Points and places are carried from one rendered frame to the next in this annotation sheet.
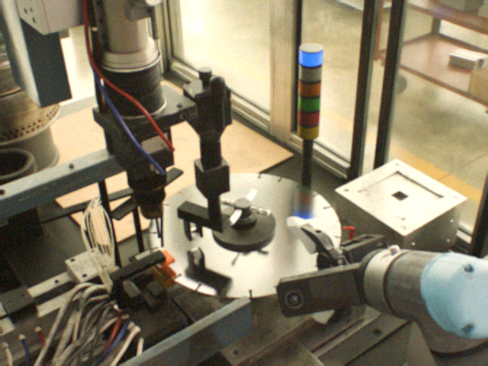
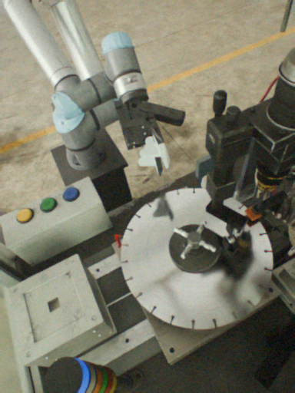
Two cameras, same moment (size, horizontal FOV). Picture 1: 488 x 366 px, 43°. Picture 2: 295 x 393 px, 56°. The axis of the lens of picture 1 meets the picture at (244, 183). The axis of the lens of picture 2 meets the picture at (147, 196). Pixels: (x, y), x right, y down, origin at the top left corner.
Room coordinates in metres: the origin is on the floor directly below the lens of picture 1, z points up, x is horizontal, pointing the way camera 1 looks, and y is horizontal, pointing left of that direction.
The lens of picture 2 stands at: (1.08, 0.01, 1.53)
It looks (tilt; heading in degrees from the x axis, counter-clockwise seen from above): 55 degrees down; 198
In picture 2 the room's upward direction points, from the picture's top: 12 degrees counter-clockwise
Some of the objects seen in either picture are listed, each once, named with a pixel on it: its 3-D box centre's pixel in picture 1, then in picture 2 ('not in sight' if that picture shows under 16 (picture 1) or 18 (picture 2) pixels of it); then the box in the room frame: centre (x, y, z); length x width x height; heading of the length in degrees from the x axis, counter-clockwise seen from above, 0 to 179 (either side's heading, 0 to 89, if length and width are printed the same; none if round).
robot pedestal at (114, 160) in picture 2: not in sight; (108, 206); (0.37, -0.44, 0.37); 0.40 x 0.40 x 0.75; 36
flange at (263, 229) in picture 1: (243, 221); (193, 246); (0.82, 0.00, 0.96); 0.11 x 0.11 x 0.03
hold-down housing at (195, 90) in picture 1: (209, 134); (225, 159); (0.76, 0.05, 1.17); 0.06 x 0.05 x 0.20; 117
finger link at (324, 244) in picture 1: (322, 248); (155, 134); (0.61, -0.10, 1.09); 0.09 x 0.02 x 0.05; 25
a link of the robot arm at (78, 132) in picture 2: not in sight; (74, 122); (0.37, -0.43, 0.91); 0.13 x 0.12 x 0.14; 133
